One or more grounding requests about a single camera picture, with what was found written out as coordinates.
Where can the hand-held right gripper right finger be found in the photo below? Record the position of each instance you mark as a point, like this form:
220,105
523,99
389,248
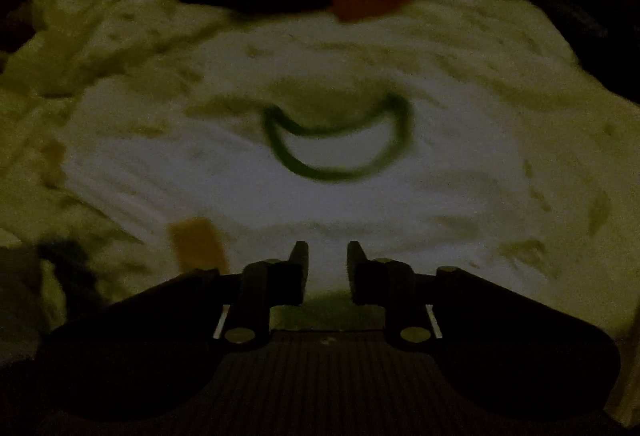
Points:
356,266

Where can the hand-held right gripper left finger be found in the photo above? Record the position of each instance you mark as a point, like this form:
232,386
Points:
299,266

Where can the white shirt with green collar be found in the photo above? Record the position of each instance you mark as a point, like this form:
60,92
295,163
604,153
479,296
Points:
250,196

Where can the orange cloth label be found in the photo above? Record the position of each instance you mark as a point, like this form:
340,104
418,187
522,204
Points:
196,243

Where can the yellow-green floral blanket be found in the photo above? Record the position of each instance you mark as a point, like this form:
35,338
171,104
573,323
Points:
565,131

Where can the red cloth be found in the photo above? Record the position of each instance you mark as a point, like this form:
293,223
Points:
370,1

